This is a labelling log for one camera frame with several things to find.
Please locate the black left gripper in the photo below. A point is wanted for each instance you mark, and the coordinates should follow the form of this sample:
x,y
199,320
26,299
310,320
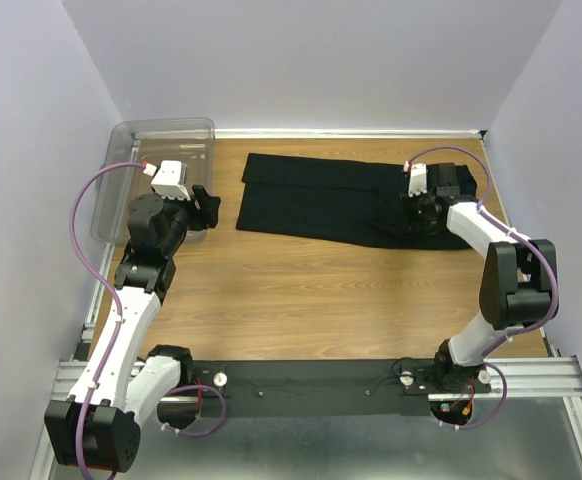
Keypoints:
x,y
203,206

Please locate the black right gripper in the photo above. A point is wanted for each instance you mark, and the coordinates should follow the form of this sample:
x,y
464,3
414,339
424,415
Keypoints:
x,y
447,177

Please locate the black t shirt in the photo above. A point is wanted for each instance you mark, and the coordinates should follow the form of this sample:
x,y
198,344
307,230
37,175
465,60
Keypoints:
x,y
345,201

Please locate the clear plastic storage bin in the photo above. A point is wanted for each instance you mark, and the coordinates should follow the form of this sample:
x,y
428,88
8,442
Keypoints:
x,y
189,141

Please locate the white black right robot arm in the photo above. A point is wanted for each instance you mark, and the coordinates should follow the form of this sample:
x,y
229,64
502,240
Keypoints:
x,y
518,291

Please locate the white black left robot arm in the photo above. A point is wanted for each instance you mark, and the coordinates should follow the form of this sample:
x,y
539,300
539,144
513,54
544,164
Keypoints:
x,y
98,426

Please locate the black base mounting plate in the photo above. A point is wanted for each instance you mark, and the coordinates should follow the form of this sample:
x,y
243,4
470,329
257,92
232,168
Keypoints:
x,y
321,388

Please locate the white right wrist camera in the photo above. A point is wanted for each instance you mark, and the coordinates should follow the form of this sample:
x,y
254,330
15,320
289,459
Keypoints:
x,y
416,174

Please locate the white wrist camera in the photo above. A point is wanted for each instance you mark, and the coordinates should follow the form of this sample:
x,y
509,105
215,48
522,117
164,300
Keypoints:
x,y
416,174
168,179

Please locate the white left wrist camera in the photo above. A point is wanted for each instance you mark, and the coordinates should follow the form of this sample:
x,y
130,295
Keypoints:
x,y
168,179

